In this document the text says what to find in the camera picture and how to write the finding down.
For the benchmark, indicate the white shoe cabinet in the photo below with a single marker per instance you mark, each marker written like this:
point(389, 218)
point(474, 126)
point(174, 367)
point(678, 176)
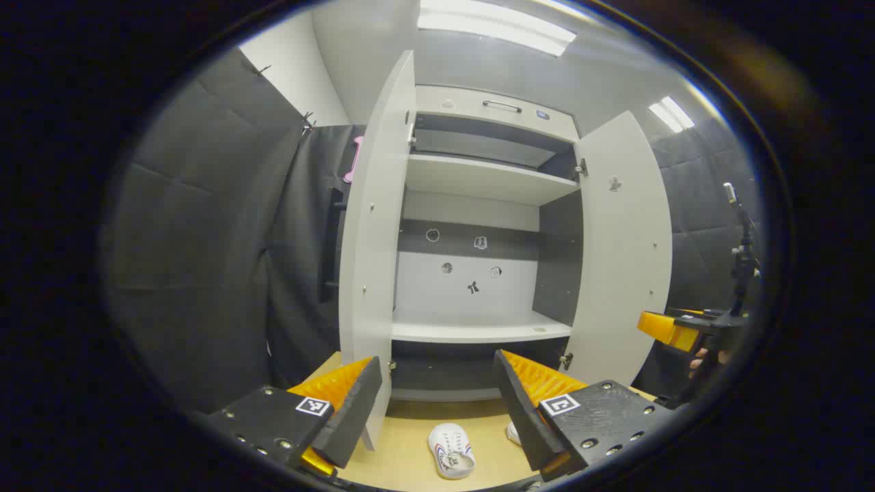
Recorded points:
point(478, 178)

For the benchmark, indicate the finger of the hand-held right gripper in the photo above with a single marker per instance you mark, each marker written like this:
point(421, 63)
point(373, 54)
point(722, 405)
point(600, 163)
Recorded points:
point(666, 329)

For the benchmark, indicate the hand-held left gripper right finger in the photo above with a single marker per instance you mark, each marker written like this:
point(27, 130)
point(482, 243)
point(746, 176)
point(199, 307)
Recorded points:
point(523, 417)

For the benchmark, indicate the long ceiling light panel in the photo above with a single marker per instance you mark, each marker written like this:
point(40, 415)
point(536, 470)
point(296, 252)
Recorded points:
point(495, 27)

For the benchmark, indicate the black backdrop cloth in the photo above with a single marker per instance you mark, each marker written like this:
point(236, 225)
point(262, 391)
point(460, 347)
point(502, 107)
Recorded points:
point(205, 239)

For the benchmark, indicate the white cabinet door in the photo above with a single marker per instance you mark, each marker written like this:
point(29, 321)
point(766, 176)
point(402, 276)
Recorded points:
point(622, 273)
point(376, 239)

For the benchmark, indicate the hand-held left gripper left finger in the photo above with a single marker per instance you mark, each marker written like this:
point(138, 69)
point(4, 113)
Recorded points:
point(352, 417)

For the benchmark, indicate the white striped shoe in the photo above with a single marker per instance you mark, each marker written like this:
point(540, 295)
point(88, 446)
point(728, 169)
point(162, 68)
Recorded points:
point(513, 432)
point(451, 451)

